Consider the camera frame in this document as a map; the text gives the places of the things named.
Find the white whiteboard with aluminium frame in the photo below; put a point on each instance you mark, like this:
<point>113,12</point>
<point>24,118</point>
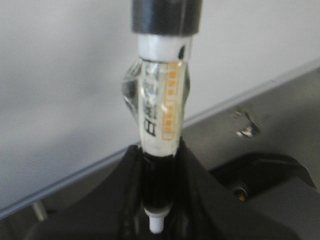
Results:
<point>62,114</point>

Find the white black whiteboard marker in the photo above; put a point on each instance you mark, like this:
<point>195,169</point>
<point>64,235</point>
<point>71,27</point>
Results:
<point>165,30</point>

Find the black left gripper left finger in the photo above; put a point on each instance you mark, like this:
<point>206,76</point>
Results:
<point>106,213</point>

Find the metal bracket under whiteboard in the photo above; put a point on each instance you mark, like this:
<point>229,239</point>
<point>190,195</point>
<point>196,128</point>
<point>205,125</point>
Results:
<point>246,127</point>

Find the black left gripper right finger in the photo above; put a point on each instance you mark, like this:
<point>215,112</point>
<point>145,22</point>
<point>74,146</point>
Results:
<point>257,196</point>

